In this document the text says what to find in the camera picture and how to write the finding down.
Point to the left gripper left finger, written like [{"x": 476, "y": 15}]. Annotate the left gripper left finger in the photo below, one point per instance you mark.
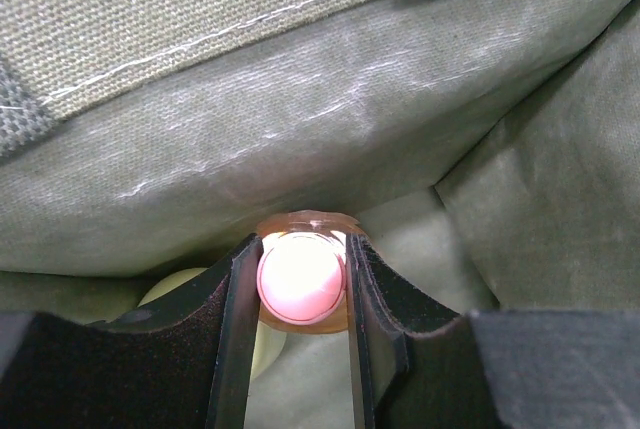
[{"x": 182, "y": 360}]

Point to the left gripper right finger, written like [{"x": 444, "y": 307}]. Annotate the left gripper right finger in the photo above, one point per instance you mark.
[{"x": 415, "y": 363}]

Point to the green lotion pump bottle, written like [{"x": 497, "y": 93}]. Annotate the green lotion pump bottle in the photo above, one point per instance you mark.
[{"x": 269, "y": 342}]

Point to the orange bottle pink cap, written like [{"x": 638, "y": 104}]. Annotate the orange bottle pink cap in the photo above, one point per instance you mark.
[{"x": 302, "y": 274}]

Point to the green canvas bag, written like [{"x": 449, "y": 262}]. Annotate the green canvas bag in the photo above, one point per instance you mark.
[{"x": 488, "y": 148}]

